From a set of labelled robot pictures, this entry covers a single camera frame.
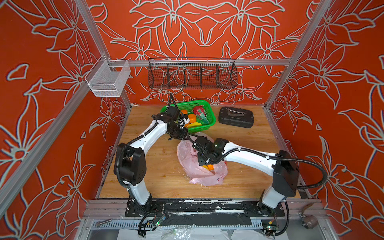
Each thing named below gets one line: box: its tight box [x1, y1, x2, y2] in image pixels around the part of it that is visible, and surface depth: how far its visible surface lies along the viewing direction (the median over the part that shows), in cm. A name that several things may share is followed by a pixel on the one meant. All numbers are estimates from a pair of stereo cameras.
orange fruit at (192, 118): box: [188, 114, 197, 124], surface depth 109 cm
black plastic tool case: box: [218, 106, 254, 128], surface depth 106 cm
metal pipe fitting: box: [298, 211, 318, 230], surface depth 68 cm
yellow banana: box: [186, 122, 202, 129], surface depth 106 cm
